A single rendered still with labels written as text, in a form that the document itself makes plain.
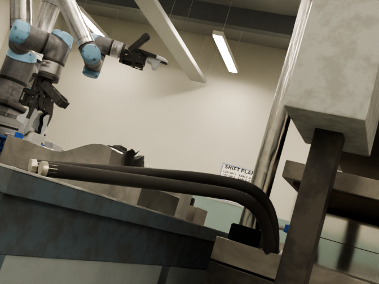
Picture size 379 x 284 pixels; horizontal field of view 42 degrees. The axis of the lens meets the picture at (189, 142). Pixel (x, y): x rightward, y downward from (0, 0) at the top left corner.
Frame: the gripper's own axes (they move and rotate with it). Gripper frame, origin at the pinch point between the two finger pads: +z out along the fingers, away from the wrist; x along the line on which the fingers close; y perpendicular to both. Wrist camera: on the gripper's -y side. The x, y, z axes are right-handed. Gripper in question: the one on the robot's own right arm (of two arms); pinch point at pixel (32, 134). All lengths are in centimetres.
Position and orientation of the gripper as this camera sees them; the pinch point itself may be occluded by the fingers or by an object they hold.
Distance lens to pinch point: 167.3
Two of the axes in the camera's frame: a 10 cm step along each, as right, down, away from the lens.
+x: -3.5, -2.5, -9.0
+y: -8.9, -2.1, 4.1
